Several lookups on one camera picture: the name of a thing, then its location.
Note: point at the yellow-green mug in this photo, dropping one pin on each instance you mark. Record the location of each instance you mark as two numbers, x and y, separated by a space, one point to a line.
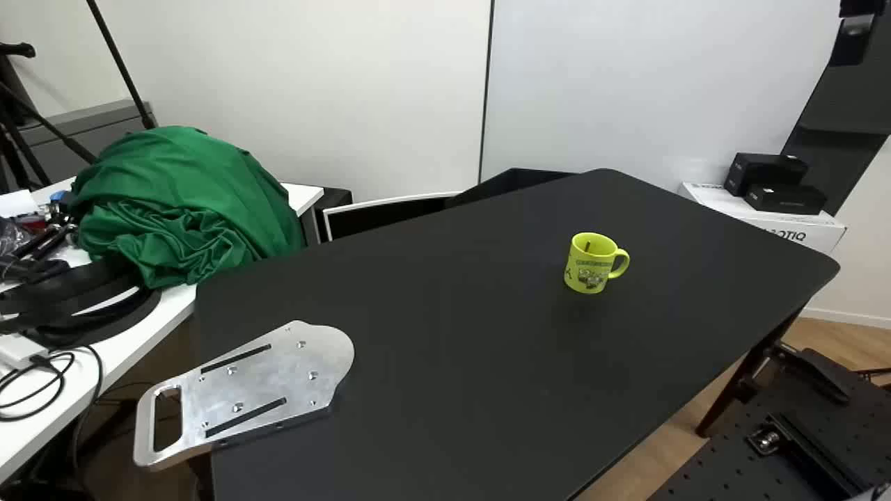
589 265

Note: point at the silver metal mounting plate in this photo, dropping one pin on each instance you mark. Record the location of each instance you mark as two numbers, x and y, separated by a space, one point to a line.
278 372

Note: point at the green cloth pile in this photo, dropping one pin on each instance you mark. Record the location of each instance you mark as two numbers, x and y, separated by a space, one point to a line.
177 205

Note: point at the white side table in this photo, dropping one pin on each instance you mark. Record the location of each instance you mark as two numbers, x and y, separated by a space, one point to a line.
153 322

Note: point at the dark table leg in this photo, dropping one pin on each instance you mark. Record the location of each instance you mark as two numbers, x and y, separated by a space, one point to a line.
738 385

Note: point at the black device on box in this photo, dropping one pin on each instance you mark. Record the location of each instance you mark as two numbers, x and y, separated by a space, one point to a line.
768 183

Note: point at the white cardboard box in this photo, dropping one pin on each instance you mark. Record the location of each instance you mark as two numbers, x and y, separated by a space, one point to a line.
788 226

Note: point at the thin black pole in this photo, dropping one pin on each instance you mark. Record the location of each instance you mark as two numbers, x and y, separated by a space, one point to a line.
121 66

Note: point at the black optical breadboard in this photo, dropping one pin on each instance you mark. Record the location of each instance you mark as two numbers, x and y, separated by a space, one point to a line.
788 448

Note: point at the black tripod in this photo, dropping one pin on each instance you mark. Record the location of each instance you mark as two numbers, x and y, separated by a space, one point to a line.
17 121

